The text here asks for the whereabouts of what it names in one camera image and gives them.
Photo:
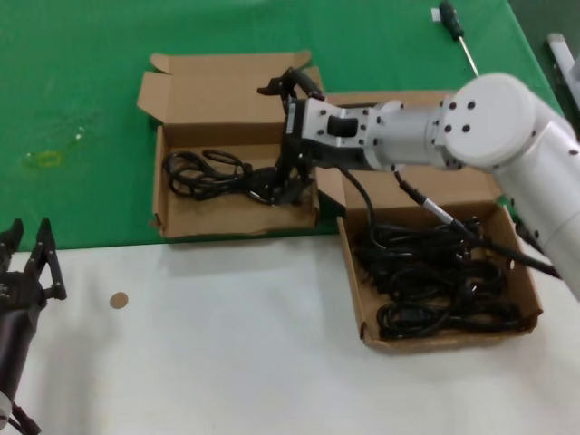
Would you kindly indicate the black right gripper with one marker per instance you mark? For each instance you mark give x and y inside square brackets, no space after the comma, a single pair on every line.
[292,136]

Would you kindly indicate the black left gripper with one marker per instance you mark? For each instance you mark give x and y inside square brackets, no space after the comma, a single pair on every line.
[18,294]

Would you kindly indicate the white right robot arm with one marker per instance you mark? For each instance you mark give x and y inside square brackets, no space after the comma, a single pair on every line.
[498,118]

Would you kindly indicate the open cardboard box torn rim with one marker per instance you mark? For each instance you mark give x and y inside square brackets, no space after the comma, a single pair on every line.
[204,217]

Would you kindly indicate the open cardboard box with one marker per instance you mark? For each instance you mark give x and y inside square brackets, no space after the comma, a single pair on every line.
[471,190]

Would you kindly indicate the brown round disc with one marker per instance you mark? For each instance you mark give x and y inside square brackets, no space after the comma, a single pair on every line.
[119,300]

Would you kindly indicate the small white scrap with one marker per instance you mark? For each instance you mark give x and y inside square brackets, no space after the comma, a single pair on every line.
[80,135]

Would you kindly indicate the green tablecloth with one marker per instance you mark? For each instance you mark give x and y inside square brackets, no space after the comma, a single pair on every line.
[68,68]

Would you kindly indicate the small white label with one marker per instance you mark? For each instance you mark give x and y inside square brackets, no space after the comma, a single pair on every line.
[434,16]

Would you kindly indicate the white rectangular sheet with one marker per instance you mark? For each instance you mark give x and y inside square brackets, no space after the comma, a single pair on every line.
[562,54]

